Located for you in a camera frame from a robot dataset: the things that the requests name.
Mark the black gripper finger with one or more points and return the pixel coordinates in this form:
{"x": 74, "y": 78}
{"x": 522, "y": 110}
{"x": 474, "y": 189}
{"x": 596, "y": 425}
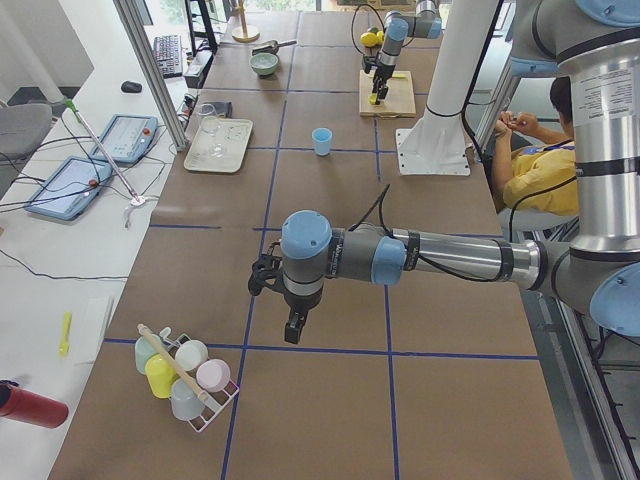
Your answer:
{"x": 294, "y": 327}

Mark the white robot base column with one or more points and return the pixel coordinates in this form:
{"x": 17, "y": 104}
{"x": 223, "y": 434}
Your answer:
{"x": 436, "y": 144}

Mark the light blue plastic cup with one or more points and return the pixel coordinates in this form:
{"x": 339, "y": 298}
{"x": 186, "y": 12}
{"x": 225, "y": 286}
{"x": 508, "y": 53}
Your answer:
{"x": 322, "y": 141}

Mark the pink cup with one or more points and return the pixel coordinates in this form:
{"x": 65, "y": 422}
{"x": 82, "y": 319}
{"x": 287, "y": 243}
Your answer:
{"x": 213, "y": 375}

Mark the white cup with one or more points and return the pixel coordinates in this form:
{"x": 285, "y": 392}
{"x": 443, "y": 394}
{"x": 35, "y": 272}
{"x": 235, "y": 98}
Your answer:
{"x": 191, "y": 354}

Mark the grey blue cup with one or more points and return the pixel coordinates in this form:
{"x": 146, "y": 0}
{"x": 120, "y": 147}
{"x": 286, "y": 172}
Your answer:
{"x": 184, "y": 403}

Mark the mint green cup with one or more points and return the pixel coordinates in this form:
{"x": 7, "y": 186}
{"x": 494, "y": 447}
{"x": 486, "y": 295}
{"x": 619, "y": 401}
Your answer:
{"x": 143, "y": 352}

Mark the yellow cup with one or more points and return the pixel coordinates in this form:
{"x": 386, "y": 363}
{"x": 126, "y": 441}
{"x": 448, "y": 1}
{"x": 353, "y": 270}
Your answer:
{"x": 160, "y": 376}

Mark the wooden cutting board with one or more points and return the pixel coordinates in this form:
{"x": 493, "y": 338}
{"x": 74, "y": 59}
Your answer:
{"x": 399, "y": 100}

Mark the whole yellow lemons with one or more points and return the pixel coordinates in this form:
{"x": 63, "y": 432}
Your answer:
{"x": 372, "y": 37}

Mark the metal ice scoop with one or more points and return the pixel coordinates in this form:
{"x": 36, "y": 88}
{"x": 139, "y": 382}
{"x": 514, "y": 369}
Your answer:
{"x": 272, "y": 46}

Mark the green bowl of ice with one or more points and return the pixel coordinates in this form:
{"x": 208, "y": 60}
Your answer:
{"x": 264, "y": 64}

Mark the cream bear tray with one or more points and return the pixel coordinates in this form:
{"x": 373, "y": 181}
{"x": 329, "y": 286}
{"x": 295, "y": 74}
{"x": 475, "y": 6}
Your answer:
{"x": 234, "y": 135}

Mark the wooden stand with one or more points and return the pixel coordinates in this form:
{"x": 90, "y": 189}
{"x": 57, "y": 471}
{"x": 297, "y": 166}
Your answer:
{"x": 244, "y": 33}

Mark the clear wine glass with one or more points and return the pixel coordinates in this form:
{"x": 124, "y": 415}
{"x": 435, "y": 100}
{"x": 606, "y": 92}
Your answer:
{"x": 210, "y": 124}

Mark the person in yellow shirt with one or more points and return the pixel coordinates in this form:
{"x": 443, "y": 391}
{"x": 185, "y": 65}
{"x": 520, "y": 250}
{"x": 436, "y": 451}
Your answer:
{"x": 533, "y": 167}

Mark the far blue teach pendant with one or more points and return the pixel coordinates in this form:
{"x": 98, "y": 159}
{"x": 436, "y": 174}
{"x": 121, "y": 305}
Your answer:
{"x": 127, "y": 138}

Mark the blue teach pendant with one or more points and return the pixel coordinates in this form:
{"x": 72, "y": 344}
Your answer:
{"x": 127, "y": 138}
{"x": 70, "y": 188}

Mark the black keyboard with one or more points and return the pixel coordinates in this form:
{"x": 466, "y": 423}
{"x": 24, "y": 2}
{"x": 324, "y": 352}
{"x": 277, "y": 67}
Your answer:
{"x": 167, "y": 51}

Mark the near blue teach pendant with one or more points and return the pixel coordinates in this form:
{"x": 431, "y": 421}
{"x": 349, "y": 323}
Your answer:
{"x": 70, "y": 188}

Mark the yellow marker pen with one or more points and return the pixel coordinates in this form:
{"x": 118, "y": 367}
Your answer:
{"x": 64, "y": 345}

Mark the black computer mouse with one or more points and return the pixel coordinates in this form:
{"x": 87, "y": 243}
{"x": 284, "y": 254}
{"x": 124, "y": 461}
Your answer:
{"x": 131, "y": 87}

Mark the grey rod green tip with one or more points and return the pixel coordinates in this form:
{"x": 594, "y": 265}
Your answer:
{"x": 136, "y": 199}

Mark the red water bottle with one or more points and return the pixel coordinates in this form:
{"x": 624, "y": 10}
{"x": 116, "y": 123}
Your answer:
{"x": 25, "y": 406}

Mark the white wire cup rack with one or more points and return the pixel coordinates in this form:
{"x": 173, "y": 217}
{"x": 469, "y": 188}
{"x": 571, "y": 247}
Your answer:
{"x": 216, "y": 401}

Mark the wooden rack handle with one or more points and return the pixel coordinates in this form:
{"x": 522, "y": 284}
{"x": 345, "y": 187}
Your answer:
{"x": 146, "y": 332}

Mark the aluminium frame post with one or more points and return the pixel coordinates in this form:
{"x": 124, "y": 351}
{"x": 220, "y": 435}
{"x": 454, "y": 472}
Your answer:
{"x": 134, "y": 28}

